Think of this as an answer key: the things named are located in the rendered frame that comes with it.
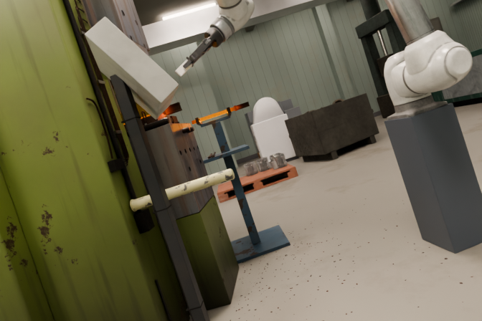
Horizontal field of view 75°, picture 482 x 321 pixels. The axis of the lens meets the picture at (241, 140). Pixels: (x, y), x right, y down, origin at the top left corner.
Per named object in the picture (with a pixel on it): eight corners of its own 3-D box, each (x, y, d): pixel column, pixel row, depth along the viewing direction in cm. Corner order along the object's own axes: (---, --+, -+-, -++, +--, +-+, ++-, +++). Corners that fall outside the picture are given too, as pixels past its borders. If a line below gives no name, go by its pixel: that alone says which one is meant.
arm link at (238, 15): (220, 31, 136) (210, 6, 125) (242, 8, 140) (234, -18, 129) (238, 39, 130) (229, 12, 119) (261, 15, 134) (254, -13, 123)
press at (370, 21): (403, 115, 686) (359, -18, 679) (378, 119, 784) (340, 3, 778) (435, 104, 696) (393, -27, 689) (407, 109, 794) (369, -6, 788)
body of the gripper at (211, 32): (226, 36, 124) (211, 52, 121) (221, 44, 132) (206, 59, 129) (212, 23, 122) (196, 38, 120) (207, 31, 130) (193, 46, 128)
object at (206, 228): (239, 267, 187) (214, 194, 186) (231, 304, 149) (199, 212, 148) (154, 291, 193) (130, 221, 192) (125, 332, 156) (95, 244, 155)
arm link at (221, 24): (230, 37, 134) (221, 46, 132) (214, 22, 132) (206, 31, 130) (237, 29, 125) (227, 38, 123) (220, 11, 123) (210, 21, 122)
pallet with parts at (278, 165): (286, 170, 483) (280, 150, 482) (300, 175, 406) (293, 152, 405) (218, 194, 472) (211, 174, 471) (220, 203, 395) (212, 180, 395)
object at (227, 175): (236, 178, 127) (232, 165, 127) (234, 180, 122) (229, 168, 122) (138, 209, 132) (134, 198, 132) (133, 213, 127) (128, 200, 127)
